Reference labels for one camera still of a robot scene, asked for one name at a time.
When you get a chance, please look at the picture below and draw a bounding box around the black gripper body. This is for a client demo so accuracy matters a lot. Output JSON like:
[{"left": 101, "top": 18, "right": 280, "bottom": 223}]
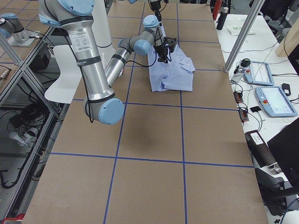
[
  {"left": 155, "top": 36, "right": 177, "bottom": 56},
  {"left": 149, "top": 0, "right": 161, "bottom": 13}
]

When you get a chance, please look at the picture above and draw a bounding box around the light blue striped shirt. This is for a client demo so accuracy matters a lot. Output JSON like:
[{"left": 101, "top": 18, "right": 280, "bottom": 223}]
[{"left": 149, "top": 45, "right": 195, "bottom": 91}]

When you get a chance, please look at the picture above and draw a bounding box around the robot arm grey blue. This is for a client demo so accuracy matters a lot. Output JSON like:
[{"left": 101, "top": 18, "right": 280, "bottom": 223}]
[
  {"left": 38, "top": 0, "right": 163, "bottom": 125},
  {"left": 105, "top": 15, "right": 177, "bottom": 86}
]

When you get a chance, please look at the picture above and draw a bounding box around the red fire extinguisher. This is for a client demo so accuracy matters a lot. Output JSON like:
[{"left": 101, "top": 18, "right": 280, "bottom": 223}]
[{"left": 212, "top": 0, "right": 222, "bottom": 21}]

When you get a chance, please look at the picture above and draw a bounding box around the black water bottle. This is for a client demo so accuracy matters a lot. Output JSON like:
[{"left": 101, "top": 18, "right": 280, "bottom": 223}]
[{"left": 216, "top": 7, "right": 229, "bottom": 30}]

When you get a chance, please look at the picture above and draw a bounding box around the white paper with green print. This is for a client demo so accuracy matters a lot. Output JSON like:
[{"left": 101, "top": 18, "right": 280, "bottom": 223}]
[{"left": 225, "top": 24, "right": 242, "bottom": 36}]

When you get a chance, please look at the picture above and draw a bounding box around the orange circuit board upper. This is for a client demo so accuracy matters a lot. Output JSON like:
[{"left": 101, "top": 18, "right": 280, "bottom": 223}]
[{"left": 233, "top": 91, "right": 243, "bottom": 103}]

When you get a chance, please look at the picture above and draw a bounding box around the orange circuit board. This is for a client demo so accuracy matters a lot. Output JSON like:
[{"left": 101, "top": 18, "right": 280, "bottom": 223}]
[
  {"left": 238, "top": 108, "right": 249, "bottom": 123},
  {"left": 233, "top": 91, "right": 243, "bottom": 103}
]

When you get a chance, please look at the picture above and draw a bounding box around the teach pendant upper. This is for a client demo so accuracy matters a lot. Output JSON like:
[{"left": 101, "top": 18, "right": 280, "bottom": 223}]
[{"left": 244, "top": 61, "right": 274, "bottom": 86}]

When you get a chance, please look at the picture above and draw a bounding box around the teach pendant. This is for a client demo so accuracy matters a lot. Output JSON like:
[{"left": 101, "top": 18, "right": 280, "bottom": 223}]
[
  {"left": 255, "top": 86, "right": 298, "bottom": 118},
  {"left": 244, "top": 61, "right": 274, "bottom": 86}
]

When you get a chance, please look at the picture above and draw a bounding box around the orange circuit board lower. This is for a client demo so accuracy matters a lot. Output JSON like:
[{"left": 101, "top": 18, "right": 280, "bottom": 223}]
[{"left": 238, "top": 108, "right": 249, "bottom": 123}]

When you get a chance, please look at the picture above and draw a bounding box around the teach pendant lower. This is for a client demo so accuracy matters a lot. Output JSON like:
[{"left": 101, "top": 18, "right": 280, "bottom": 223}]
[{"left": 255, "top": 86, "right": 298, "bottom": 118}]

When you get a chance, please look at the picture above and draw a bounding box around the black monitor right edge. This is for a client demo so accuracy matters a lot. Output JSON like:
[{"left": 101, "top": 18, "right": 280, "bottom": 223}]
[{"left": 267, "top": 119, "right": 299, "bottom": 186}]

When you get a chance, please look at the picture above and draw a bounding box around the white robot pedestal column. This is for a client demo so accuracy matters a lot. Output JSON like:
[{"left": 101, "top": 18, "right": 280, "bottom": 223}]
[{"left": 92, "top": 0, "right": 114, "bottom": 50}]

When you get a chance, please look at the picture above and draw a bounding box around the grey aluminium post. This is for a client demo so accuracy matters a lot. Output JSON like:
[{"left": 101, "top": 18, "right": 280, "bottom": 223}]
[{"left": 223, "top": 0, "right": 265, "bottom": 73}]

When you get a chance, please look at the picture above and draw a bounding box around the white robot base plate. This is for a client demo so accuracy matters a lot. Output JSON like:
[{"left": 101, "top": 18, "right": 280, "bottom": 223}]
[{"left": 44, "top": 45, "right": 82, "bottom": 104}]

